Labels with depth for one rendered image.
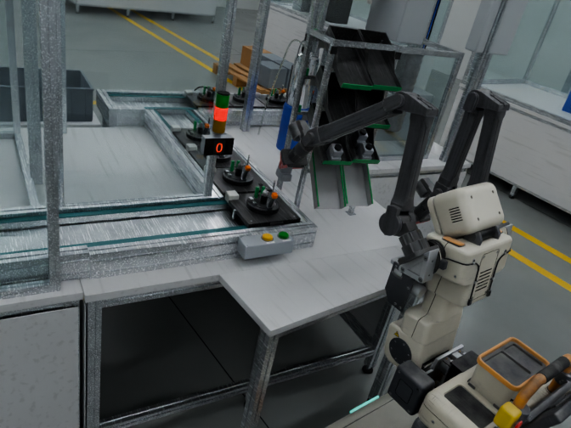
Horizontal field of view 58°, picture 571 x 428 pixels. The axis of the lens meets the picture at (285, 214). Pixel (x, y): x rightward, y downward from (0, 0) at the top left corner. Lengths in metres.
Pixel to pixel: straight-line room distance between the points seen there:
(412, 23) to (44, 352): 2.42
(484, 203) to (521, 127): 4.04
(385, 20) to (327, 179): 1.23
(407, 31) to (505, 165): 3.04
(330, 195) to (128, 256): 0.90
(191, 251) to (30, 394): 0.73
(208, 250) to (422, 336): 0.83
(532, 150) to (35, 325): 4.89
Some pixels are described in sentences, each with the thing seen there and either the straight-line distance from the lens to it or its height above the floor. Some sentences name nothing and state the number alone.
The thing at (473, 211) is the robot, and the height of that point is 1.34.
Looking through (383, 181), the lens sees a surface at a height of 0.77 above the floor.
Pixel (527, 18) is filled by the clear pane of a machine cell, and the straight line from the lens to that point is 5.84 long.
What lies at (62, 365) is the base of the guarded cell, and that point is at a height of 0.55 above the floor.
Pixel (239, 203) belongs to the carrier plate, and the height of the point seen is 0.97.
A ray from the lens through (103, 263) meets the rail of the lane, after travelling 1.82.
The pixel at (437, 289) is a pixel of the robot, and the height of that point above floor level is 1.02.
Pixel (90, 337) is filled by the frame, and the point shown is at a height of 0.67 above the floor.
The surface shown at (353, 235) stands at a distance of 2.33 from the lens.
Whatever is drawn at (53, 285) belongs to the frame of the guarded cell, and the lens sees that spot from 1.79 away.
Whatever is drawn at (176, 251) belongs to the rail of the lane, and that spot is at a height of 0.93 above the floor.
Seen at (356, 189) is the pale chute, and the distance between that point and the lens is 2.32.
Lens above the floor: 1.98
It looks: 28 degrees down
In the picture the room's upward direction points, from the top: 12 degrees clockwise
